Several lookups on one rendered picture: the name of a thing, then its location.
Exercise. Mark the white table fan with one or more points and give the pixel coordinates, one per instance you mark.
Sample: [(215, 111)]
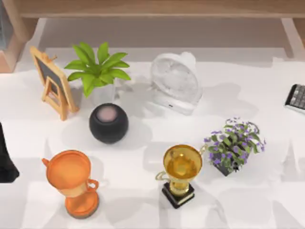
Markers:
[(175, 81)]

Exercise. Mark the black round speaker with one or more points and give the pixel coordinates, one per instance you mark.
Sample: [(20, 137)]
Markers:
[(108, 124)]

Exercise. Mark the gold trophy with black base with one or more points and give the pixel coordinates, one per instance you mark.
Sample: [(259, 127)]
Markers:
[(181, 171)]

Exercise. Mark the green plant in white pot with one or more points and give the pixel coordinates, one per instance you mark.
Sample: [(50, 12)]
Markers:
[(100, 71)]

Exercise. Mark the purple flower plant black pot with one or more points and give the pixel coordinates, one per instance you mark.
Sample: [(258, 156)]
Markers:
[(234, 148)]

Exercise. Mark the orange trophy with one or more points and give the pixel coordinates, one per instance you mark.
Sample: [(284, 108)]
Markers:
[(71, 176)]

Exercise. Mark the wooden framed blackboard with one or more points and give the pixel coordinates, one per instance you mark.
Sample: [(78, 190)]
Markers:
[(55, 81)]

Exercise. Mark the pale wooden shelf unit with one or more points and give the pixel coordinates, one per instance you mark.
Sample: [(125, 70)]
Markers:
[(147, 9)]

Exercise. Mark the black and silver calculator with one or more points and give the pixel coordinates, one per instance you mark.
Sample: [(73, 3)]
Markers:
[(297, 97)]

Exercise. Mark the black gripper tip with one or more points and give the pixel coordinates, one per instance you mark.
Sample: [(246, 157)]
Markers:
[(6, 164)]

